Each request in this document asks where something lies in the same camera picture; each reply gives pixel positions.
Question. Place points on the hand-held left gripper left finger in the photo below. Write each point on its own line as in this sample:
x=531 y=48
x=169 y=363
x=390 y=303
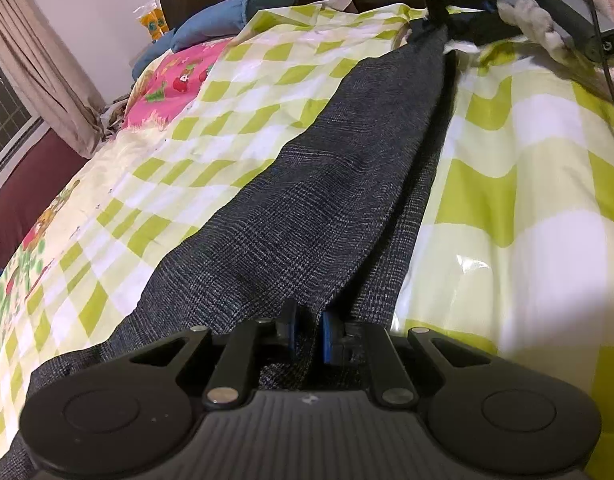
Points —
x=288 y=330

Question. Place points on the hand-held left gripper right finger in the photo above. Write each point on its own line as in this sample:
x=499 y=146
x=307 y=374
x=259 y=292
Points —
x=332 y=340

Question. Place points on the dark grey checked pants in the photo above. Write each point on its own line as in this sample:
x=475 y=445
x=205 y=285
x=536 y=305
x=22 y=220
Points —
x=297 y=200

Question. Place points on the person's right hand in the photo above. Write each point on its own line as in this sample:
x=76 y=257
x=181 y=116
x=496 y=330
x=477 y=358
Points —
x=534 y=27

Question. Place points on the pale pink cloth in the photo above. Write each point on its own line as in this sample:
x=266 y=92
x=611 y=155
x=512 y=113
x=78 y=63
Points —
x=344 y=0

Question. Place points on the green white checked plastic sheet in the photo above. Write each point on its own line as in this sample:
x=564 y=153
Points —
x=512 y=210

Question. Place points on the cartoon printed blanket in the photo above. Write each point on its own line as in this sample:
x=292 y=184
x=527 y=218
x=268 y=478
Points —
x=132 y=155

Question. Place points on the patterned crumpled cloth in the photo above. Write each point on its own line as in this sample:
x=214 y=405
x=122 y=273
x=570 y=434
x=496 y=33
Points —
x=114 y=115

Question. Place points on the yellow printed packet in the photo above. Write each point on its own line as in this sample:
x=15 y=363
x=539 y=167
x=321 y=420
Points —
x=154 y=22

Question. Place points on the small blue pillow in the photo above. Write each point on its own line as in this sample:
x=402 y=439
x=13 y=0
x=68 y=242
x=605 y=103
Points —
x=154 y=55

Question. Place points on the maroon sofa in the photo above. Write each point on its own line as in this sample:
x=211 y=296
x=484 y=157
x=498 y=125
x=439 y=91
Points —
x=22 y=200

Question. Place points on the beige curtain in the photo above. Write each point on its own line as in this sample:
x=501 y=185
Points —
x=42 y=70

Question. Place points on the barred window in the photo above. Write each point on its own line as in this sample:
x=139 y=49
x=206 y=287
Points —
x=2 y=105

